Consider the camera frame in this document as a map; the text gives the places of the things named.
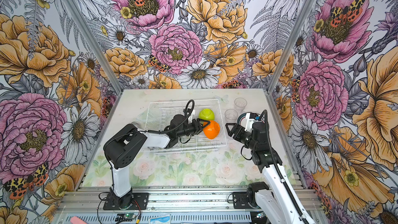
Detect white wire dish rack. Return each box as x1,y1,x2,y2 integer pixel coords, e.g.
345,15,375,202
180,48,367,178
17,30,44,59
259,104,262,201
142,99,227,153

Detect small circuit board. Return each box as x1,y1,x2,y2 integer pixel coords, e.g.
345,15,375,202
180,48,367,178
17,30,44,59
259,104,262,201
115,213,138,224

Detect pink wooden plate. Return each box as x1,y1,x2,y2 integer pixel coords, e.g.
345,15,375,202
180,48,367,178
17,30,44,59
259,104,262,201
237,112,262,123

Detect lime green bowl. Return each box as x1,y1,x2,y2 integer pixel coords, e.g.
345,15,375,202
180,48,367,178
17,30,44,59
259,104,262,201
199,108,215,121

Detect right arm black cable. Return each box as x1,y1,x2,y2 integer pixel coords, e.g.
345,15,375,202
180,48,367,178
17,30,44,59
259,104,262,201
260,109,312,224

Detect grey metal cylinder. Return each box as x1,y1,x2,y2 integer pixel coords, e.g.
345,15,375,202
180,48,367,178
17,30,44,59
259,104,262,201
131,121,141,129

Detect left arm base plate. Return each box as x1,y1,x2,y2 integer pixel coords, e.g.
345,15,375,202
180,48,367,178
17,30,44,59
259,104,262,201
103,192,149,211

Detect orange bowl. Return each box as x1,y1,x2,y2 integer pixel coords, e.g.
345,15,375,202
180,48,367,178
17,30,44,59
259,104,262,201
203,120,220,140

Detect pink object front edge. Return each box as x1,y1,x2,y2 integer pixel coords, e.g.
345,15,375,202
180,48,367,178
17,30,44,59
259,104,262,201
69,216,87,224

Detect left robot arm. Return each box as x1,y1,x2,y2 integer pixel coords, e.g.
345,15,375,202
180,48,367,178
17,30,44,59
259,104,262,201
103,115,210,211

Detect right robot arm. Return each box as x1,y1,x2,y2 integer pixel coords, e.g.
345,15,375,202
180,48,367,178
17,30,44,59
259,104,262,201
226,122,315,224

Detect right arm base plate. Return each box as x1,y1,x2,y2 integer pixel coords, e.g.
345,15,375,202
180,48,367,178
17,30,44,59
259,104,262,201
232,192,258,209

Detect aluminium frame rail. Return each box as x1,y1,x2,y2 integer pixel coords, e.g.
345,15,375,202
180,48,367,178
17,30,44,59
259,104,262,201
55,185,321,224

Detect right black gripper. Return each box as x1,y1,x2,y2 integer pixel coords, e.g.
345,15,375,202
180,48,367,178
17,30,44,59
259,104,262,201
225,123,258,150

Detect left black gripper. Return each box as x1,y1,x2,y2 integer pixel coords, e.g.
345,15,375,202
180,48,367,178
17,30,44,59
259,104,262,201
178,118,211,137

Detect clear glass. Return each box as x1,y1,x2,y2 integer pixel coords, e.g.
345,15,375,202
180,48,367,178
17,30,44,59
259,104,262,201
234,97,247,113
224,109,238,123

